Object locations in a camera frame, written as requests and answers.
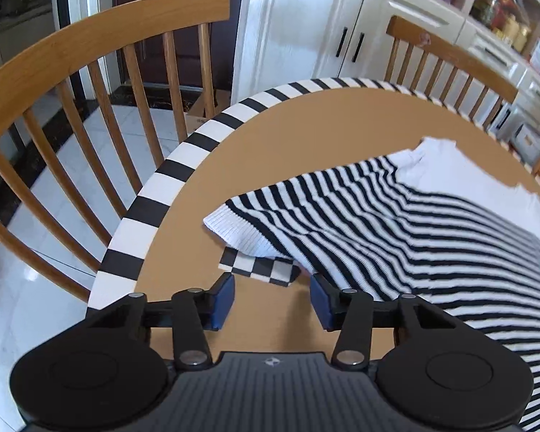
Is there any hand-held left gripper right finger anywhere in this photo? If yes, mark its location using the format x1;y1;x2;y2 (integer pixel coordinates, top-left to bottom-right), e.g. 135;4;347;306
310;273;478;368

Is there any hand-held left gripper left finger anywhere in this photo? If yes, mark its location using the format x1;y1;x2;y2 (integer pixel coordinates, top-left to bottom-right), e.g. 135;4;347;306
85;273;235;368

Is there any black white striped sweater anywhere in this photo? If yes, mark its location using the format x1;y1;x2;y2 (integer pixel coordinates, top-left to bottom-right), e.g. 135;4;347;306
202;137;540;432

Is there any checkered marker sticker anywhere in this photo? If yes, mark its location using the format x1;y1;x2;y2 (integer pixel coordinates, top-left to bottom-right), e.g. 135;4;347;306
219;247;302;288

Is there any small cardboard box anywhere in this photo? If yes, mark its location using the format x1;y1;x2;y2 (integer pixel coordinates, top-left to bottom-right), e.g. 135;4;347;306
184;90;231;133

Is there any white cardboard carton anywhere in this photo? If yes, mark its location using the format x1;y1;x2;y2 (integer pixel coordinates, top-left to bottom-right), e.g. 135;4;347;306
510;123;540;163

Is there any white cabinet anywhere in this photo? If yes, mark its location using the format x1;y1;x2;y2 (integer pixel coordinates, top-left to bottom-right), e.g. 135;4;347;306
231;0;540;163

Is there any wooden chair with sticker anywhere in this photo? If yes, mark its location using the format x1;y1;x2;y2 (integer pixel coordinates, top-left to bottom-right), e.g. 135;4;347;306
384;15;519;129

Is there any dark wooden door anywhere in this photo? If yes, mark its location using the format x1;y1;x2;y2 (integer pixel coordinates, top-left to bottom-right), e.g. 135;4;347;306
112;0;248;95

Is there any row of glass jars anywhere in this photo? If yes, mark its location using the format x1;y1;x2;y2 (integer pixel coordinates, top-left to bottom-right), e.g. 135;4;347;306
470;0;532;52

